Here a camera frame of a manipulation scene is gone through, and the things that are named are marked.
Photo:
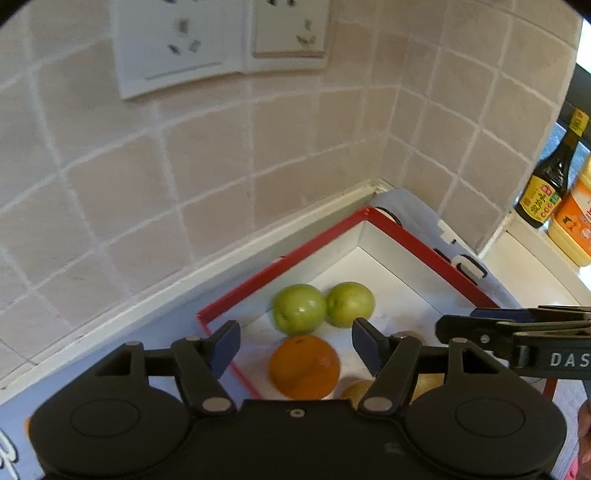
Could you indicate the pale green round fruit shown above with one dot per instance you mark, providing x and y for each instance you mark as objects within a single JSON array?
[{"x": 350, "y": 303}]

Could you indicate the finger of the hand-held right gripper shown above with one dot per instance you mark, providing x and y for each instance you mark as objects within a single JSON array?
[
  {"x": 508, "y": 313},
  {"x": 466, "y": 330}
]

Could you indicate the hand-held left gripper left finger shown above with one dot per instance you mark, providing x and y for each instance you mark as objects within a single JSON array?
[{"x": 226, "y": 345}]

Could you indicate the yellow-brown round fruit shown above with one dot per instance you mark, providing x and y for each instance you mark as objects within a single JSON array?
[{"x": 356, "y": 392}]

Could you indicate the large orange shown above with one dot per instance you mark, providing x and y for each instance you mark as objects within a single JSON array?
[{"x": 302, "y": 369}]

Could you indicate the kiwi with large sticker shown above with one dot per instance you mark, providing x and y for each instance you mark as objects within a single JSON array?
[{"x": 405, "y": 334}]

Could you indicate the white beige-framed wall panel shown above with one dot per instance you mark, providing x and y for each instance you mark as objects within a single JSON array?
[{"x": 291, "y": 32}]

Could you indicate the striped tan round fruit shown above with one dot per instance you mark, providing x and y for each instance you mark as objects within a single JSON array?
[{"x": 429, "y": 385}]

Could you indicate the white wall socket panel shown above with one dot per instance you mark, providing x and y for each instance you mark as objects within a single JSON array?
[{"x": 175, "y": 46}]

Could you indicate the dark soy sauce bottle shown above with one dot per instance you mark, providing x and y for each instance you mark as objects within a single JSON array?
[{"x": 547, "y": 184}]

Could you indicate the yellow bottle with orange label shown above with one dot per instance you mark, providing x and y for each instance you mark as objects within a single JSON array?
[{"x": 575, "y": 217}]

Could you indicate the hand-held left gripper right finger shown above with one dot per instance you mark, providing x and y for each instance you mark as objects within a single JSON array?
[{"x": 367, "y": 345}]

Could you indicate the red box with white inside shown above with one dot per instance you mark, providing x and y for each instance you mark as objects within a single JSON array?
[{"x": 401, "y": 272}]

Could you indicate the blue quilted printed mat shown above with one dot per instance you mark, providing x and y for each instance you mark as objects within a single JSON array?
[{"x": 411, "y": 207}]

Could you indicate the bright green round fruit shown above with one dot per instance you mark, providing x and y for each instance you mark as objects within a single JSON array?
[{"x": 299, "y": 308}]

